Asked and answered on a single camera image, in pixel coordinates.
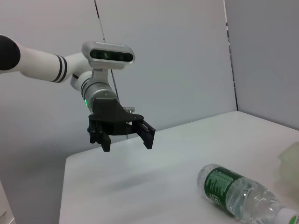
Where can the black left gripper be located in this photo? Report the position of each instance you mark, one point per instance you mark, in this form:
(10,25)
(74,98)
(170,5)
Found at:
(109,116)

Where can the clear green-label water bottle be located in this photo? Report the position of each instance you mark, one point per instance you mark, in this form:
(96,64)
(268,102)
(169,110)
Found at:
(219,184)

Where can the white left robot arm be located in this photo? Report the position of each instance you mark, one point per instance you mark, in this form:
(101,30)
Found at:
(37,63)

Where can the wavy glass fruit bowl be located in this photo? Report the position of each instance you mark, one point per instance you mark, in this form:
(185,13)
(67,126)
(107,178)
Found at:
(289,163)

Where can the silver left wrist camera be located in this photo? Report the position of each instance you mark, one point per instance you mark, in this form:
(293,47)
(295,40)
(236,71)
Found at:
(107,54)

